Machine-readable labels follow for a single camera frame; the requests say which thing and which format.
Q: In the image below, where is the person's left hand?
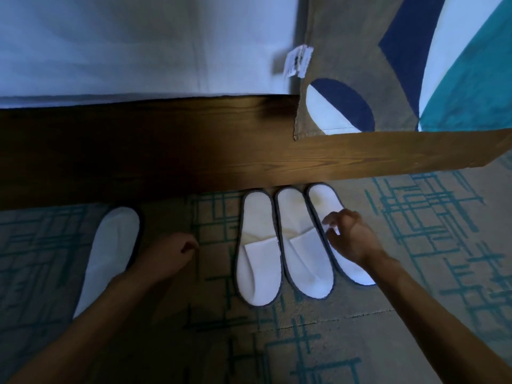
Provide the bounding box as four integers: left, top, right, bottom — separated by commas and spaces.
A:
134, 232, 200, 285

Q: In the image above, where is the white fabric care tag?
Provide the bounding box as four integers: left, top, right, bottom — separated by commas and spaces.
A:
284, 44, 314, 79

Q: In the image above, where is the white bed sheet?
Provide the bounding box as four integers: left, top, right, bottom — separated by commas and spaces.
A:
0, 0, 309, 109

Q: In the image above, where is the person's right hand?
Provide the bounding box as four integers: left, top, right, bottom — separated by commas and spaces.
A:
322, 209, 388, 270

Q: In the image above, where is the person's right forearm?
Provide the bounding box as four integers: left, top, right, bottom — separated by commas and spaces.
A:
367, 255, 512, 384

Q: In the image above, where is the patterned bed runner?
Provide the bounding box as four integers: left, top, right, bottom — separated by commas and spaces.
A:
294, 0, 512, 141

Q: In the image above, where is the white slipper with grey trim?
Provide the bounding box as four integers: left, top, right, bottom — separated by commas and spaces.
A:
234, 189, 283, 308
274, 186, 336, 300
73, 206, 142, 320
305, 182, 377, 287

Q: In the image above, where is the person's left forearm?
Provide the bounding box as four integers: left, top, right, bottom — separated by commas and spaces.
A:
7, 271, 149, 384

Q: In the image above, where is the wooden bed frame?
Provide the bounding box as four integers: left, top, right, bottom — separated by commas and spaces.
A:
0, 94, 512, 211

